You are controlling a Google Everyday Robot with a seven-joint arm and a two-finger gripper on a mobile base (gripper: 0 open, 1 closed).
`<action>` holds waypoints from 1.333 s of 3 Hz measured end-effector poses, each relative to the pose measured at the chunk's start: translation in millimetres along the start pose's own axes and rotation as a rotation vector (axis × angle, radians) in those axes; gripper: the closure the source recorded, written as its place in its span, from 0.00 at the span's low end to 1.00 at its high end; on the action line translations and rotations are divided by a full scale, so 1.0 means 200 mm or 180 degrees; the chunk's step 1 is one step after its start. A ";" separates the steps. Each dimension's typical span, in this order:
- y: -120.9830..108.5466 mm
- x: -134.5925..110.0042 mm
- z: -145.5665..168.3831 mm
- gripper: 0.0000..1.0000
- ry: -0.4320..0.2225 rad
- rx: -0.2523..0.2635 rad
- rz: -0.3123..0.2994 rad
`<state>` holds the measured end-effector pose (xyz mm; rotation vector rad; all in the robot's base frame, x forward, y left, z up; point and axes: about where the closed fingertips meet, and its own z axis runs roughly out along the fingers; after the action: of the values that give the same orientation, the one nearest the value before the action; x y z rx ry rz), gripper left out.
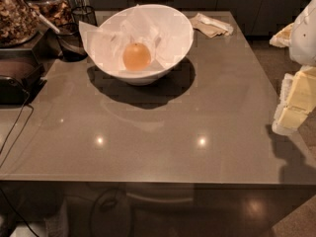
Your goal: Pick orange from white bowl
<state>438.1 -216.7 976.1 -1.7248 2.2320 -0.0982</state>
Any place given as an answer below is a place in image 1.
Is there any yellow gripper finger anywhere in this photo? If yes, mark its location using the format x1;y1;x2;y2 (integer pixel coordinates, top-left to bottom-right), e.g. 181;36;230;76
272;66;316;136
270;23;293;47

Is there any orange fruit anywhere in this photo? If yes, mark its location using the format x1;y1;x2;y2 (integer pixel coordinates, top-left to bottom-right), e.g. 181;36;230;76
122;42;151;71

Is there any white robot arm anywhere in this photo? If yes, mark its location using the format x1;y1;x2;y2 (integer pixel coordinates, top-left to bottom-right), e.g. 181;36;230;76
270;0;316;136

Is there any white bowl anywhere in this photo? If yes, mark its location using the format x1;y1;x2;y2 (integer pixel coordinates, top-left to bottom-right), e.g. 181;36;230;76
84;4;195;86

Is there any crumpled beige napkin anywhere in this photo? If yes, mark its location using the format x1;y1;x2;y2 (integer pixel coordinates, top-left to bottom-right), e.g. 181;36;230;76
190;13;234;38

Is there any white paper liner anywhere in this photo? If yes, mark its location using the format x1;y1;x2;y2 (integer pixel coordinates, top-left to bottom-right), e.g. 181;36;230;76
78;4;186;74

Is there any black box appliance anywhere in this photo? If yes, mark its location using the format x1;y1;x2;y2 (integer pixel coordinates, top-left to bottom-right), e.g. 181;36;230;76
0;55;45;106

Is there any glass jar of snacks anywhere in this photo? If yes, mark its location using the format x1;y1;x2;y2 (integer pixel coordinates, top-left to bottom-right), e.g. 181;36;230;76
0;0;39;48

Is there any black wire cup holder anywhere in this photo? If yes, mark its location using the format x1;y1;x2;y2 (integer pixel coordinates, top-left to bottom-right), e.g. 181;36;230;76
71;6;97;26

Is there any white utensil handle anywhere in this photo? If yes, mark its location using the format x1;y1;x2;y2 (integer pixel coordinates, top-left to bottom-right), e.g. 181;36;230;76
27;3;60;34

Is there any black cable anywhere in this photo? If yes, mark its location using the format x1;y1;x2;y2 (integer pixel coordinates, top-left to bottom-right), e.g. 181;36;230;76
0;76;36;168

